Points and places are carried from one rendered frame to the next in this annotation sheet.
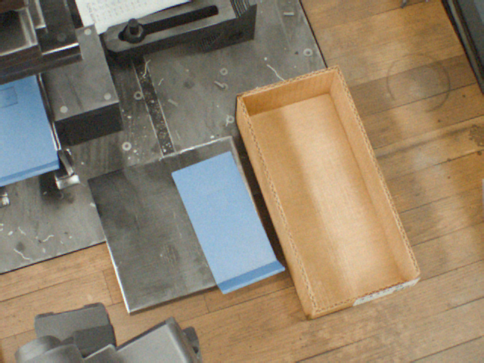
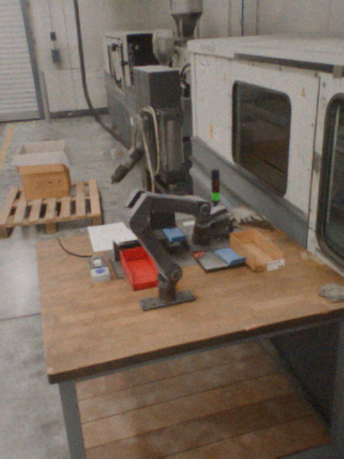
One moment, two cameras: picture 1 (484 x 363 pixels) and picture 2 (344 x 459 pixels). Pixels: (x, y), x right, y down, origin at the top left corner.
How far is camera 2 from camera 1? 1.49 m
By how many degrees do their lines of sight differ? 48
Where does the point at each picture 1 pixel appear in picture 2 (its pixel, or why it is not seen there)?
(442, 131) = (286, 246)
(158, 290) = (213, 265)
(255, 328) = (241, 273)
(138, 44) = not seen: hidden behind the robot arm
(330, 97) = (254, 243)
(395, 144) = not seen: hidden behind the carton
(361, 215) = (266, 257)
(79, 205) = (190, 259)
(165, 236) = (214, 259)
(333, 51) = not seen: hidden behind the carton
